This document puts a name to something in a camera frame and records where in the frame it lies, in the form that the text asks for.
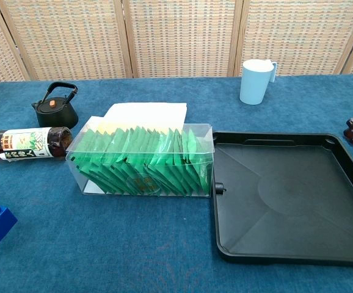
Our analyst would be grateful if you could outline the clear plastic storage box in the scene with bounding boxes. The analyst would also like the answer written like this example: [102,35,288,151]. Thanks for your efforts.
[65,123,216,199]

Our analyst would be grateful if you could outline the row of green tea bags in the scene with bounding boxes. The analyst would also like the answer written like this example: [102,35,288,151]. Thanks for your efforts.
[74,125,211,195]

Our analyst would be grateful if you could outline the black plastic tray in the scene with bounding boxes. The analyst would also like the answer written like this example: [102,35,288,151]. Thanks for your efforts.
[211,131,353,270]

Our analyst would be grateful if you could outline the brown tea bottle green label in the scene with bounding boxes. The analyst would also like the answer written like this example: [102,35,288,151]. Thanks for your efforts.
[0,126,73,162]

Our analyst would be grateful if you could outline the white paper sheet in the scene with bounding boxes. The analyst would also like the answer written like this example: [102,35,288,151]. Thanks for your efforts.
[103,103,188,135]

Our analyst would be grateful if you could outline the light blue plastic cup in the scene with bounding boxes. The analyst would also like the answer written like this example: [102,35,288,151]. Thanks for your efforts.
[239,59,278,106]

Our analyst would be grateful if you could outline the blue felt table cover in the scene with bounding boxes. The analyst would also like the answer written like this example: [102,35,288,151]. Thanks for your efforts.
[0,73,353,293]

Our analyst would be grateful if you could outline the woven folding screen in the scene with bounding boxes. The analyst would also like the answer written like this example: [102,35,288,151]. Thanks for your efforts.
[0,0,353,83]

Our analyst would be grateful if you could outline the black cast iron teapot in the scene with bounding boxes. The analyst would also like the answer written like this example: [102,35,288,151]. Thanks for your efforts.
[31,81,79,129]

